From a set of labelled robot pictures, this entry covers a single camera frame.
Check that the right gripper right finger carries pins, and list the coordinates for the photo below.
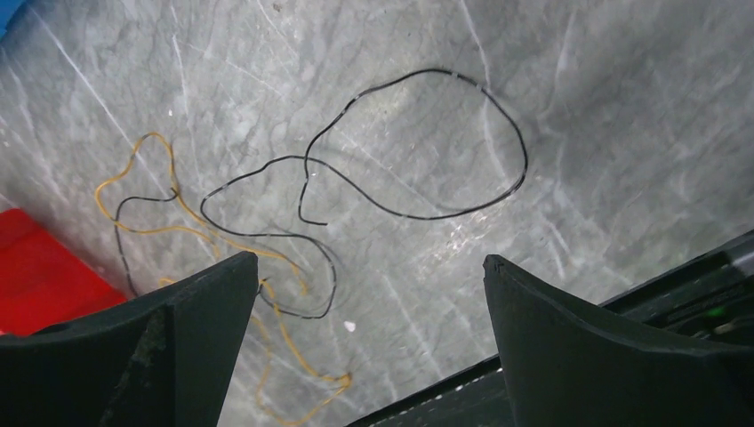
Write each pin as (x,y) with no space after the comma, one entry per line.
(569,362)

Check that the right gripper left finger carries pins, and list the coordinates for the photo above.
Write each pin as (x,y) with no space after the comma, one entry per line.
(163,359)

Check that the red plastic bin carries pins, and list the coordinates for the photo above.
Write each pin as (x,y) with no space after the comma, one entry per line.
(42,282)

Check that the blue divided plastic bin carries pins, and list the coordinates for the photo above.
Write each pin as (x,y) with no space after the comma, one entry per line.
(10,11)

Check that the black aluminium base frame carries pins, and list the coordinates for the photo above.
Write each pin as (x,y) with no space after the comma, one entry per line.
(709,298)

